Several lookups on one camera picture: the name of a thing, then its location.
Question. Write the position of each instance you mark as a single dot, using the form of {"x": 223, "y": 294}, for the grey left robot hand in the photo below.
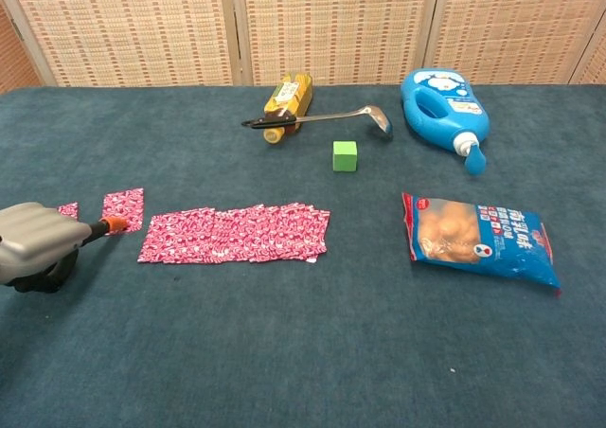
{"x": 38, "y": 238}

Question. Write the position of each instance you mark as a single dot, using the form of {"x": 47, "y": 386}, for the pink patterned square tile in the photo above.
{"x": 70, "y": 208}
{"x": 125, "y": 205}

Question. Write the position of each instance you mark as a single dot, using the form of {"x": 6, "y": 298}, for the woven folding screen panel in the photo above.
{"x": 336, "y": 25}
{"x": 594, "y": 63}
{"x": 516, "y": 25}
{"x": 128, "y": 25}
{"x": 14, "y": 54}

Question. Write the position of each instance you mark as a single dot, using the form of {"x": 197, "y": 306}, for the yellow drink bottle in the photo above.
{"x": 289, "y": 99}

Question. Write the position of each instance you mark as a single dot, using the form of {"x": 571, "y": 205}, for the green cube block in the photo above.
{"x": 344, "y": 157}

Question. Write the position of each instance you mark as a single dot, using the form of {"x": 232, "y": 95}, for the blue detergent bottle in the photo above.
{"x": 440, "y": 115}

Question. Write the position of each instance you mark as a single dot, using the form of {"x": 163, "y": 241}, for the blue snack bag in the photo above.
{"x": 483, "y": 238}

